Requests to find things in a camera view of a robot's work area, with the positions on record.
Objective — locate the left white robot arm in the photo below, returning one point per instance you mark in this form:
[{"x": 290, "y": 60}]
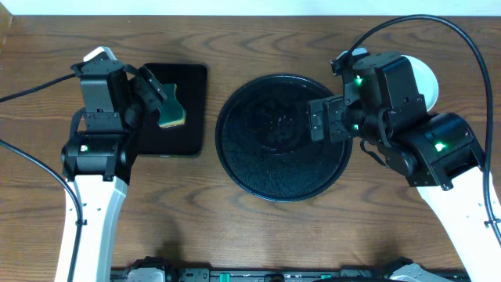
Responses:
[{"x": 92, "y": 210}]

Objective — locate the round black tray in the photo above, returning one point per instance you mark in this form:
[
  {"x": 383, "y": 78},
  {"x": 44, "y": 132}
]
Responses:
[{"x": 263, "y": 140}]

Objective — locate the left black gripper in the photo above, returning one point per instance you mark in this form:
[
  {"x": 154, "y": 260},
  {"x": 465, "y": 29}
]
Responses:
[{"x": 151, "y": 88}]

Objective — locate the light green plate stained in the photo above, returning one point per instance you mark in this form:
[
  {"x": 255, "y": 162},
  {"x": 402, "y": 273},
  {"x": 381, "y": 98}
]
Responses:
[{"x": 426, "y": 81}]

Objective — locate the black rectangular tray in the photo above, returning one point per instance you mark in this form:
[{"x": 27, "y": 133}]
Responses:
[{"x": 185, "y": 140}]

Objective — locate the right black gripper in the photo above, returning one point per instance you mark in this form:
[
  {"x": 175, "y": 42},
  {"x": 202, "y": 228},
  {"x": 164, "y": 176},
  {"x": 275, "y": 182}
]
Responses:
[{"x": 336, "y": 109}]

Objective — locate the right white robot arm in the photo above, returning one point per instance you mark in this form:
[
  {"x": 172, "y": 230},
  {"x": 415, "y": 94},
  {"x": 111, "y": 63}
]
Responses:
[{"x": 469, "y": 213}]

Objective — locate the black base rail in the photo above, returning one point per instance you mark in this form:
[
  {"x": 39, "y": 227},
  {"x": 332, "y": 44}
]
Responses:
[{"x": 159, "y": 269}]

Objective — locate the green scouring sponge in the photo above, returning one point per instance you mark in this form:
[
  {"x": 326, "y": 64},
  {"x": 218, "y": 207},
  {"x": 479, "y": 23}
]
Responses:
[{"x": 172, "y": 113}]

